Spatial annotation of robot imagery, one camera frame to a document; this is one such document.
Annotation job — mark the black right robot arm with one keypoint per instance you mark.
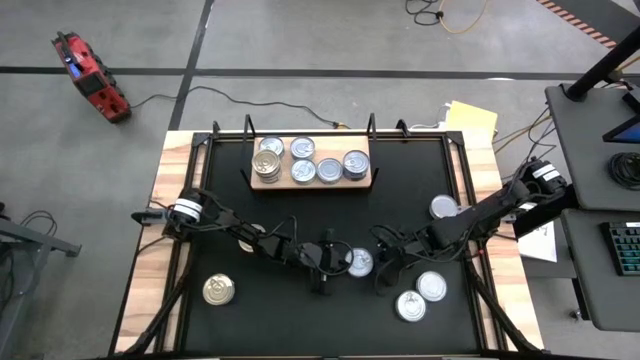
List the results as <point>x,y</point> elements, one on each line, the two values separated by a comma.
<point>480,215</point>

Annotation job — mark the yellow paper pad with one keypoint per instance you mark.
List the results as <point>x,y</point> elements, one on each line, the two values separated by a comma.
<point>472,120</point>

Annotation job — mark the blue screen tablet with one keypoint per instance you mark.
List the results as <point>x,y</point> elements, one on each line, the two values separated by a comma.
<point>627,132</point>

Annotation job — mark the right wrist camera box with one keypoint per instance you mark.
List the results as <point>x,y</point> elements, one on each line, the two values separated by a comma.
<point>384,240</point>

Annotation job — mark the teal tuna can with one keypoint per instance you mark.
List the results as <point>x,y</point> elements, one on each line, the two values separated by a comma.
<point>273,144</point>

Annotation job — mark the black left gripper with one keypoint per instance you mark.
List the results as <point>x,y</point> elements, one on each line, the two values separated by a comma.
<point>315,257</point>

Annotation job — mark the black table mat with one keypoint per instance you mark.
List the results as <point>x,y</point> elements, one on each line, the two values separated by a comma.
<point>320,320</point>

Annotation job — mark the backlit keyboard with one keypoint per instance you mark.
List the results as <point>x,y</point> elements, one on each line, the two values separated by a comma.
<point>622,250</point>

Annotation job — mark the orange striped floor strip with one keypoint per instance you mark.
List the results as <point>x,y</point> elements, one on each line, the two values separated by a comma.
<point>575,21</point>

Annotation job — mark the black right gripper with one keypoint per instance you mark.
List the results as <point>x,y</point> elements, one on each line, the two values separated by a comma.
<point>402,252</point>

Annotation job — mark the white paper sheet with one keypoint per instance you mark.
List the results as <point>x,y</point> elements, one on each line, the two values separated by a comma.
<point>540,245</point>

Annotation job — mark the grey side desk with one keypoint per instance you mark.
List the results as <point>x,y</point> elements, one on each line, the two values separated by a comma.
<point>580,150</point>
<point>585,280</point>

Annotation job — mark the wooden shelf with black frame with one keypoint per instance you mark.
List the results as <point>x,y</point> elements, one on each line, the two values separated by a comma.
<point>325,187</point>

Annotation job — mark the black diagonal stand pole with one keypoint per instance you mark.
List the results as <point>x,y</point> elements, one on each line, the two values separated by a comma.
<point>605,62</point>
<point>545,215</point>

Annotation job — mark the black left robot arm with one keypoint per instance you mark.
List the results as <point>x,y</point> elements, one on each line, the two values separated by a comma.
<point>230,227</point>

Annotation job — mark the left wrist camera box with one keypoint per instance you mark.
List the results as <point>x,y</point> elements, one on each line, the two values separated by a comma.
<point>327,235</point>

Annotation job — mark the light blue tuna can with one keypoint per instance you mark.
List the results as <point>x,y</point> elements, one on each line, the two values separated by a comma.
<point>303,171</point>

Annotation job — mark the navy blue tuna can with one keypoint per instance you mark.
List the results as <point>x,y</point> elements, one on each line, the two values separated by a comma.
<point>356,164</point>

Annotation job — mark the grey metal stand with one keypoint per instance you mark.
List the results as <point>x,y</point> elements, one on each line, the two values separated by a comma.
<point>30,239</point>

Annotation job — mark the black aluminium rig frame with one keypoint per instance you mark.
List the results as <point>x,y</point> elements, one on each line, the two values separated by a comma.
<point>425,136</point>

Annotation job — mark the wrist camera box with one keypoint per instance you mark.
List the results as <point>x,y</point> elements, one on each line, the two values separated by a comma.
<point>327,235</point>
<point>384,240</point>

